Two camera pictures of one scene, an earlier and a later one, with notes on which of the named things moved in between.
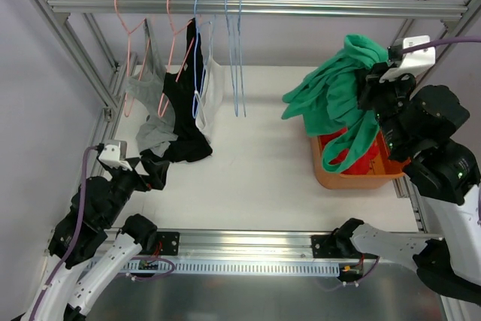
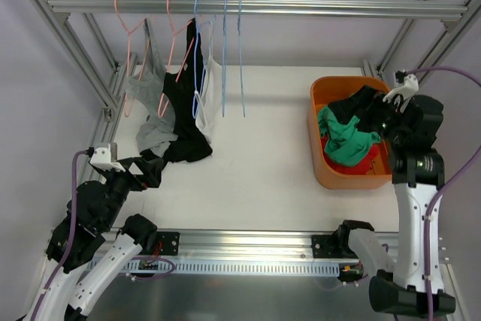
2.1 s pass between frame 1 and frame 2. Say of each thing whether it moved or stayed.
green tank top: moved
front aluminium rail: stayed
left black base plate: stayed
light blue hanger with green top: moved
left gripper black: stayed
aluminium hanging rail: stayed
